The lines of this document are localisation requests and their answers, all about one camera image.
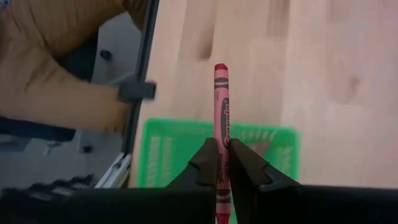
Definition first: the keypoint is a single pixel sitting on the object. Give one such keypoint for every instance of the green plastic basket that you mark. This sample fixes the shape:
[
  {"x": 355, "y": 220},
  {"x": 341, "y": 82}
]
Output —
[{"x": 174, "y": 149}]

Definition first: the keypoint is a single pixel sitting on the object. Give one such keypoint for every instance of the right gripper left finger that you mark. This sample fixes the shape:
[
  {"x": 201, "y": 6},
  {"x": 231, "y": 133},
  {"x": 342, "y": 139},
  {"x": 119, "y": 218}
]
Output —
[{"x": 124, "y": 207}]

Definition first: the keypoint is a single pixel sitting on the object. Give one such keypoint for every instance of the person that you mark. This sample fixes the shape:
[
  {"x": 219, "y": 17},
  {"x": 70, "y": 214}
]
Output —
[{"x": 46, "y": 46}]

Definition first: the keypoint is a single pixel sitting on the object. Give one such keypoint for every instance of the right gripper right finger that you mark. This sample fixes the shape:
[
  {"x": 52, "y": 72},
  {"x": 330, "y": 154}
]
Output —
[{"x": 311, "y": 207}]

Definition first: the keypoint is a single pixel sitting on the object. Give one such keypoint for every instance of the silver aluminium extrusion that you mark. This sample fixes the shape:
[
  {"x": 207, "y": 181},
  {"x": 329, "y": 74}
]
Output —
[{"x": 115, "y": 172}]

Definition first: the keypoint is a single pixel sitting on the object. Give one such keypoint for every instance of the black caster wheel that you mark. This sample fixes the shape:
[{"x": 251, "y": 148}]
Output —
[
  {"x": 105, "y": 55},
  {"x": 87, "y": 149}
]

